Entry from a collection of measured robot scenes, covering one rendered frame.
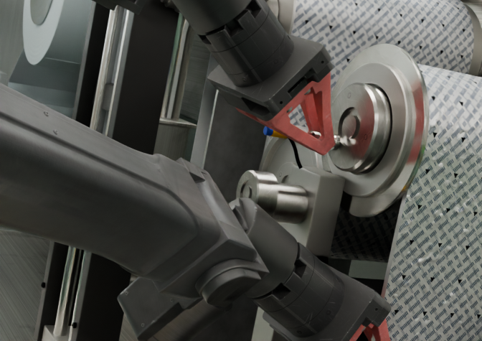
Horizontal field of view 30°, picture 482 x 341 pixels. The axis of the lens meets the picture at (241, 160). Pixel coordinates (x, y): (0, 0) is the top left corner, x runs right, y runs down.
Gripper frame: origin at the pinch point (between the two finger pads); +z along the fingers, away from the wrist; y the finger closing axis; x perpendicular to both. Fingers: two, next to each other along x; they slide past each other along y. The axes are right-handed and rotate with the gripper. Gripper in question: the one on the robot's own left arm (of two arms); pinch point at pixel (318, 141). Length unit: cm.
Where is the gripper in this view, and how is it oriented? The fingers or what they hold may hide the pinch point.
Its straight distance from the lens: 76.2
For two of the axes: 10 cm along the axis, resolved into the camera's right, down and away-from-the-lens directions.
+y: 4.7, 2.6, -8.4
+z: 5.3, 6.8, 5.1
